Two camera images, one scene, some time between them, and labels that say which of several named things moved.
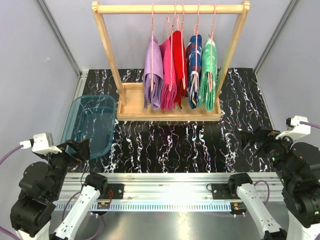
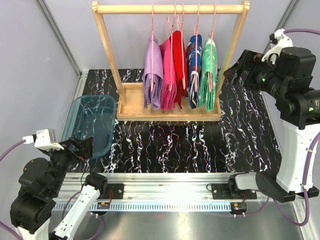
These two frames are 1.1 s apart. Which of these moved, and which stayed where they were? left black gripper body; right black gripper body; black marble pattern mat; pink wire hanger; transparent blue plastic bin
Moved: right black gripper body
Stayed: black marble pattern mat; transparent blue plastic bin; pink wire hanger; left black gripper body
